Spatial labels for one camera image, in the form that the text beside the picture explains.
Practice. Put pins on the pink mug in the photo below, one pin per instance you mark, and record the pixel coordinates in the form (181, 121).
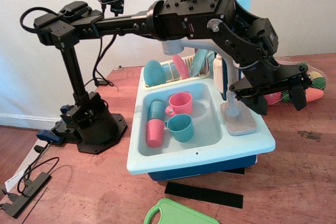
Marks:
(179, 103)

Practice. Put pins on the white paper label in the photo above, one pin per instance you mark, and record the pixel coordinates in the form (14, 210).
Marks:
(10, 183)

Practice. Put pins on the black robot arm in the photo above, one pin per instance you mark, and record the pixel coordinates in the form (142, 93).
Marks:
(249, 40)

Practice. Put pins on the green cutting board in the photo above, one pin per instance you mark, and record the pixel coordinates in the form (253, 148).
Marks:
(174, 212)

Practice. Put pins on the net bag of toy food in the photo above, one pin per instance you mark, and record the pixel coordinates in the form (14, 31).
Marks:
(316, 91)

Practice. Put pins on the cream dish rack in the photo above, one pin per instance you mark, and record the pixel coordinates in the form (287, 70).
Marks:
(172, 76)

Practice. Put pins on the teal tumbler cup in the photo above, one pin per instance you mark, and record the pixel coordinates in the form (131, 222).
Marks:
(156, 110)

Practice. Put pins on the blue clamp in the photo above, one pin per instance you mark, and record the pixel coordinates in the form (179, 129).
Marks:
(49, 137)

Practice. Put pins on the black velcro strip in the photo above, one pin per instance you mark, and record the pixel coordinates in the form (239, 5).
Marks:
(205, 194)

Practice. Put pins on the pink plate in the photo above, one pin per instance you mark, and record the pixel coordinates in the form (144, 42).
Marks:
(181, 67)

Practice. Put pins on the black usb hub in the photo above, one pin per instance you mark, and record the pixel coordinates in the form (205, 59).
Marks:
(19, 202)

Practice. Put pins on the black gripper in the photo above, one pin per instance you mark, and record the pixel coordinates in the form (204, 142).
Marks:
(264, 77)

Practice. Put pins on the teal mug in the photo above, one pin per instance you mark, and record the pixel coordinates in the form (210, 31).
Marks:
(180, 127)

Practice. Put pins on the pink tumbler cup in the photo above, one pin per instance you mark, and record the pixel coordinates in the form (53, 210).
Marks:
(154, 132)

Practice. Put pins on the white soap bottle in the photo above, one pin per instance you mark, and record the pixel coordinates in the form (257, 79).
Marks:
(218, 73)

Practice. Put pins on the grey toy faucet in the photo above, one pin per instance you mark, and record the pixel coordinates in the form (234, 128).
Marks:
(237, 117)

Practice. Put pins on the light blue toy sink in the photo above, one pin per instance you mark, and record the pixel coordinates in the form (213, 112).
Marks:
(211, 149)

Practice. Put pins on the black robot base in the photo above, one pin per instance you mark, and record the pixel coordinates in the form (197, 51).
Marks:
(90, 126)

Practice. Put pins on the teal plate left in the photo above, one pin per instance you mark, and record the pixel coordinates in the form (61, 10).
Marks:
(154, 73)

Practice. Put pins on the teal plates right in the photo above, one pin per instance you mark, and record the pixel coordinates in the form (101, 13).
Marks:
(202, 58)

